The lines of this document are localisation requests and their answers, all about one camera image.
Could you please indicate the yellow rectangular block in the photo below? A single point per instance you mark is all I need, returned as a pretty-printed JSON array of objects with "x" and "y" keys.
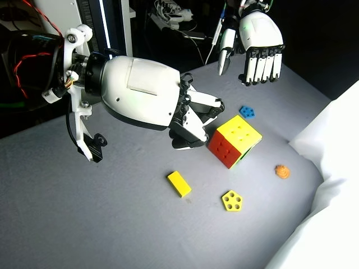
[{"x": 179, "y": 183}]

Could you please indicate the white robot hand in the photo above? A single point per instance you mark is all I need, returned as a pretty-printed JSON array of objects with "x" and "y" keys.
[
  {"x": 134, "y": 92},
  {"x": 261, "y": 30}
]

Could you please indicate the grey table cloth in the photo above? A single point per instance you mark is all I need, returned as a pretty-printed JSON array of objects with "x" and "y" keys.
[{"x": 112, "y": 210}]

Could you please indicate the white backdrop cloth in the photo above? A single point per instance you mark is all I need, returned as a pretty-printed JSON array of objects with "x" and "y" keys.
[{"x": 336, "y": 140}]

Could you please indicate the multicoloured puzzle cube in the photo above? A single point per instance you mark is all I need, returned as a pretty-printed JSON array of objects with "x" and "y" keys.
[{"x": 238, "y": 131}]

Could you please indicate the grey flat device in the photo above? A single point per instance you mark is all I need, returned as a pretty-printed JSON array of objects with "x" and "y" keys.
[{"x": 193, "y": 35}]

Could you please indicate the yellow pentagon block with holes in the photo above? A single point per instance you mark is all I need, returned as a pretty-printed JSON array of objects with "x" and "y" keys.
[{"x": 232, "y": 200}]

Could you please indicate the white column with blue light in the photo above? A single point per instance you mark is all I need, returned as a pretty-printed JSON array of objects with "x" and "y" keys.
[{"x": 61, "y": 8}]

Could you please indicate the blue pentagon block with holes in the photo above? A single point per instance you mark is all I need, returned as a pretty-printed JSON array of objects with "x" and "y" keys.
[{"x": 247, "y": 112}]

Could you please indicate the orange swirl toy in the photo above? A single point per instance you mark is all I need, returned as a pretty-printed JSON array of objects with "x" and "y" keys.
[{"x": 282, "y": 172}]

